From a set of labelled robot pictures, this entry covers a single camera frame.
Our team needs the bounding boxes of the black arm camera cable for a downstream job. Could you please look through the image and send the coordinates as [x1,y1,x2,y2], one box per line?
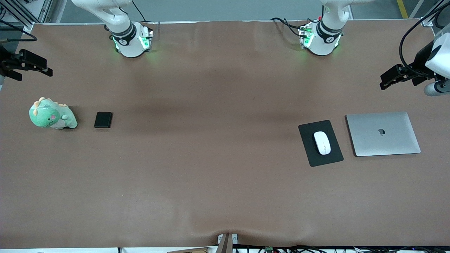
[0,19,38,42]
[399,2,450,76]

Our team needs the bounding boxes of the white computer mouse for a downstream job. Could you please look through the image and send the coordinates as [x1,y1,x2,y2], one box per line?
[314,131,332,155]

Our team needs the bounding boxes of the black right arm base cable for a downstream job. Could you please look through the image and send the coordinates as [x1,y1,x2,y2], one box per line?
[132,0,146,22]

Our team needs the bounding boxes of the black left arm base cables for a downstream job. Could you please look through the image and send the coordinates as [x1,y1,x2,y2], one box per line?
[271,17,306,37]

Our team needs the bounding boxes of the green dinosaur plush toy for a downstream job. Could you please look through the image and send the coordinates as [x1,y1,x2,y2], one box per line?
[29,97,78,130]

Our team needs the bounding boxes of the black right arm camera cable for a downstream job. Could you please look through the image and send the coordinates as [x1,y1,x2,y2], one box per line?
[0,19,38,42]

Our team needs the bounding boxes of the large table cover mat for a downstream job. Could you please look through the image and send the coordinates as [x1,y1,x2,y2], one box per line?
[0,19,450,249]

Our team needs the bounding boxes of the aluminium frame profile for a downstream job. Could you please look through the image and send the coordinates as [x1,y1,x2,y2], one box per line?
[420,0,450,27]
[0,0,53,26]

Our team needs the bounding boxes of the silver laptop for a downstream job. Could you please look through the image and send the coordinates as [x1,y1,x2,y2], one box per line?
[346,112,421,157]

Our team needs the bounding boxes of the black mouse pad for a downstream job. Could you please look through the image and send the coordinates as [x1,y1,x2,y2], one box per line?
[298,120,344,168]

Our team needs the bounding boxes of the black phone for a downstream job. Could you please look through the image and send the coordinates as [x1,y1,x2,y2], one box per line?
[94,111,113,129]

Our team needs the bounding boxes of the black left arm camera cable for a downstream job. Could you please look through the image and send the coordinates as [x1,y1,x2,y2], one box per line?
[399,2,450,76]

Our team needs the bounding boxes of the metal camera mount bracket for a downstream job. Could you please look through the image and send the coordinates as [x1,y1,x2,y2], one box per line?
[217,233,238,253]

